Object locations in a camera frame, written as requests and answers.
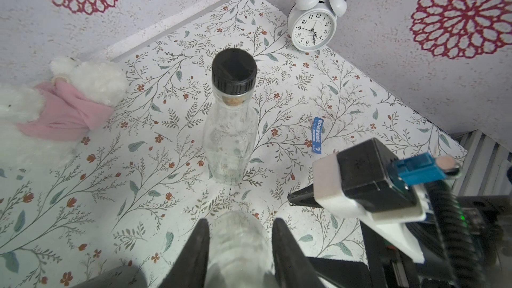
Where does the black bottle cap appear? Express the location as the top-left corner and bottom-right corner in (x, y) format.
(212, 48), (257, 96)

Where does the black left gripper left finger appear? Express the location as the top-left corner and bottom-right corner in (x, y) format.
(159, 219), (210, 288)

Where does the white alarm clock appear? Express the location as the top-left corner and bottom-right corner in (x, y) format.
(287, 0), (347, 53)

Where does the blue peeled label sticker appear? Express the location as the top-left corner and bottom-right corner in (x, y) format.
(311, 117), (324, 154)

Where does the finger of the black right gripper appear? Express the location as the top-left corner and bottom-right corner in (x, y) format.
(287, 185), (322, 208)

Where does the white plush toy pink scarf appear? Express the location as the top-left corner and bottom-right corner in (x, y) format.
(1, 57), (129, 169)

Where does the clear tall glass bottle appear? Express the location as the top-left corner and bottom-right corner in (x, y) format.
(205, 211), (277, 288)

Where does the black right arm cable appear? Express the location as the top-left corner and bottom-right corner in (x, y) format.
(423, 179), (487, 288)

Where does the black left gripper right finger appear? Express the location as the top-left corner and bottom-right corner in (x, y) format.
(271, 218), (324, 288)

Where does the clear plastic bottle blue label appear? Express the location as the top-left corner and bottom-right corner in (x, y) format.
(203, 83), (259, 185)

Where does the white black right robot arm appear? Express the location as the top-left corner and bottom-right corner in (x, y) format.
(309, 167), (511, 287)

